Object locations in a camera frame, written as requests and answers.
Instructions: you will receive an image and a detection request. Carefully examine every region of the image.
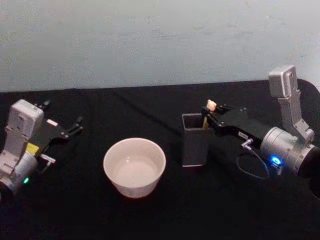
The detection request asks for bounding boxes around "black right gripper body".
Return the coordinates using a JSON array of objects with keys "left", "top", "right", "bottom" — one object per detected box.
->
[{"left": 215, "top": 106, "right": 268, "bottom": 149}]

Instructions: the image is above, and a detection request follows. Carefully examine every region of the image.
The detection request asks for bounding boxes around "white ceramic bowl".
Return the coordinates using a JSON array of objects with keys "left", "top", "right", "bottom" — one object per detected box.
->
[{"left": 103, "top": 137, "right": 167, "bottom": 199}]

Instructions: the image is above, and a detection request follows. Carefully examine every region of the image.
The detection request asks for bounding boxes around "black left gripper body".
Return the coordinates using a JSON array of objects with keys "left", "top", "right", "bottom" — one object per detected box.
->
[{"left": 29, "top": 118, "right": 71, "bottom": 156}]

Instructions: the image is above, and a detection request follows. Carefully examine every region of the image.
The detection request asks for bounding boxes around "grey rectangular holder cup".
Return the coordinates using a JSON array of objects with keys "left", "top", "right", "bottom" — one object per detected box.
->
[{"left": 181, "top": 113, "right": 211, "bottom": 168}]

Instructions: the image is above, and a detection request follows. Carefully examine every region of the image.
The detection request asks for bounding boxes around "thin dark cable silver plug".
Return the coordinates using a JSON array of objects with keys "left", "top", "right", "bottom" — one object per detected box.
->
[
  {"left": 36, "top": 154, "right": 57, "bottom": 174},
  {"left": 235, "top": 138, "right": 271, "bottom": 180}
]

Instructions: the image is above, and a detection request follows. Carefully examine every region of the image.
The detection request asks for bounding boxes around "wooden stick with bear top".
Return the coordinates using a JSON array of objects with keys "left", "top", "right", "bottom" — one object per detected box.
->
[{"left": 202, "top": 99, "right": 217, "bottom": 131}]

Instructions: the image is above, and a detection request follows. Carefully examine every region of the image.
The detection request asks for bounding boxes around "black table cloth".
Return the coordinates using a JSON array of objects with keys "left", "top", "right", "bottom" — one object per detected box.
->
[{"left": 0, "top": 78, "right": 320, "bottom": 240}]

